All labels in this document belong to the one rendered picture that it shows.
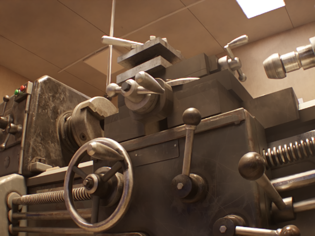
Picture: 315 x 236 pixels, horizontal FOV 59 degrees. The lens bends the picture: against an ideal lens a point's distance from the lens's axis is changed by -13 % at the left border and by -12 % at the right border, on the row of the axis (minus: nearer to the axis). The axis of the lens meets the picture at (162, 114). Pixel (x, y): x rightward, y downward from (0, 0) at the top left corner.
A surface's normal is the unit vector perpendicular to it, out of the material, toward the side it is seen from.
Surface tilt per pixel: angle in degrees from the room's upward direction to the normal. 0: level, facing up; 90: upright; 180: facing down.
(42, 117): 90
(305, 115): 90
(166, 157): 90
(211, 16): 180
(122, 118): 90
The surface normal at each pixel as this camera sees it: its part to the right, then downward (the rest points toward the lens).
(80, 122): -0.54, -0.14
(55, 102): 0.83, -0.26
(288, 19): 0.04, 0.91
